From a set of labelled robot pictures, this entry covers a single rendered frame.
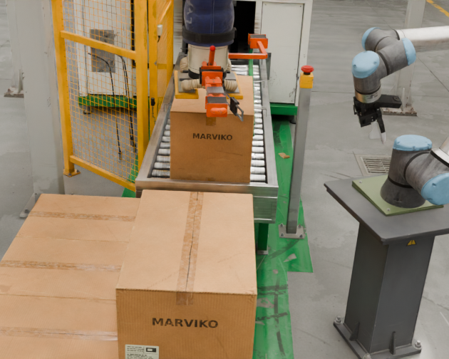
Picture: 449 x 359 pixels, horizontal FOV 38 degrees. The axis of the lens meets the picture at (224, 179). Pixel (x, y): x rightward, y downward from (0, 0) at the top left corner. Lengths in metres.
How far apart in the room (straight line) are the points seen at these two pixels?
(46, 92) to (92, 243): 1.32
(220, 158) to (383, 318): 1.06
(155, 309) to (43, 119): 2.24
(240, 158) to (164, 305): 1.42
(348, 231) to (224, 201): 1.86
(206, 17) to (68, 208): 1.09
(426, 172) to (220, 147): 1.04
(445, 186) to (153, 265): 1.18
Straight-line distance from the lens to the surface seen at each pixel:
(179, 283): 1.87
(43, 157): 4.04
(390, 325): 3.08
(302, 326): 3.25
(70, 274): 2.63
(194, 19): 2.74
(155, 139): 3.66
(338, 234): 4.00
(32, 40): 3.80
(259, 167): 3.53
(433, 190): 2.55
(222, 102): 2.27
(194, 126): 3.09
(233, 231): 2.11
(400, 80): 6.06
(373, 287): 2.96
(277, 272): 3.59
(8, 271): 2.70
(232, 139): 3.11
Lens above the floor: 2.05
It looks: 27 degrees down
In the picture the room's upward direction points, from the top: 3 degrees clockwise
